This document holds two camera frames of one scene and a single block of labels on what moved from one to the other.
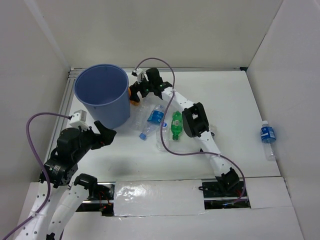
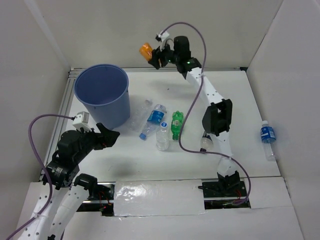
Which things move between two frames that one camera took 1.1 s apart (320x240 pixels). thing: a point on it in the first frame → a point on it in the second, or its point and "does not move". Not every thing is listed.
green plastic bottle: [176, 125] does not move
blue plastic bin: [103, 90] does not move
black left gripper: [107, 135] does not move
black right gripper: [136, 88] → [155, 58]
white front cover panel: [163, 197] does not move
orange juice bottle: [131, 102] → [146, 50]
